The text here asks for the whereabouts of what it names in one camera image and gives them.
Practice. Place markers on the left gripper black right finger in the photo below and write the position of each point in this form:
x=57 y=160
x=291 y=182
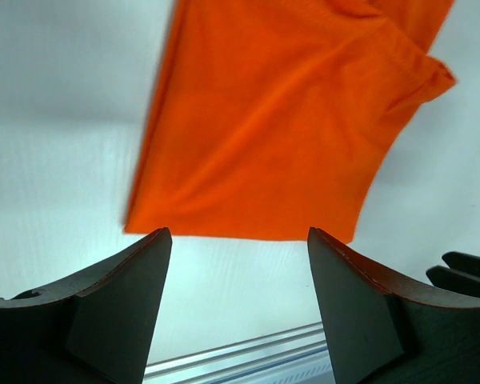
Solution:
x=382 y=326

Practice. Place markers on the aluminium mounting rail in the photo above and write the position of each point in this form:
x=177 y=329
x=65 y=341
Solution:
x=298 y=355

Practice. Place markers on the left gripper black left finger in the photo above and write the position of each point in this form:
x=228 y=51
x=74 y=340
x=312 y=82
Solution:
x=93 y=326

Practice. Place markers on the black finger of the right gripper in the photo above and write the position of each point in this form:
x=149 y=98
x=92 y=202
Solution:
x=460 y=275

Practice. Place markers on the orange t shirt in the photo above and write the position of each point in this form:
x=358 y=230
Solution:
x=272 y=117

